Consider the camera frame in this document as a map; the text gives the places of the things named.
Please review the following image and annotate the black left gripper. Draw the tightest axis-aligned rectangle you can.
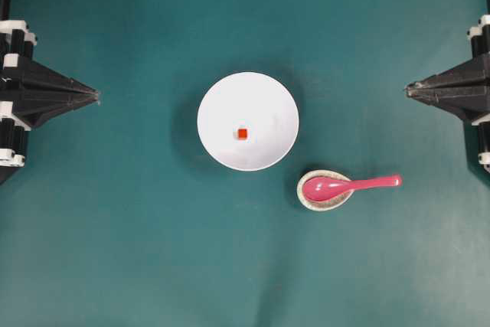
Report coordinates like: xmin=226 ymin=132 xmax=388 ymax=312
xmin=1 ymin=20 xmax=100 ymax=183

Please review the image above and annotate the white bowl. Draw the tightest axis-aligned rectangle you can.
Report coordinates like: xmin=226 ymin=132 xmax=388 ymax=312
xmin=197 ymin=72 xmax=299 ymax=172

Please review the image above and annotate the small speckled ceramic dish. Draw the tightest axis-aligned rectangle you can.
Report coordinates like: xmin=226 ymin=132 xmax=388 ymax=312
xmin=296 ymin=170 xmax=353 ymax=211

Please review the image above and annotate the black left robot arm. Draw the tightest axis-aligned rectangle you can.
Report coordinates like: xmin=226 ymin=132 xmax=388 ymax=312
xmin=1 ymin=0 xmax=100 ymax=182

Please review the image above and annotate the small red block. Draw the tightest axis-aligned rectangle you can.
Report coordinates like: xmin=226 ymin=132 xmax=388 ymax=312
xmin=237 ymin=128 xmax=248 ymax=140

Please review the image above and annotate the pink spoon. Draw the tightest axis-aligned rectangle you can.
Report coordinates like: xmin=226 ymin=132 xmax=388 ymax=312
xmin=302 ymin=175 xmax=402 ymax=202

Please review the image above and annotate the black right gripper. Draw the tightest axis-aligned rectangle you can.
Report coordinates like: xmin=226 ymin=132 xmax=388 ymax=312
xmin=405 ymin=14 xmax=489 ymax=172

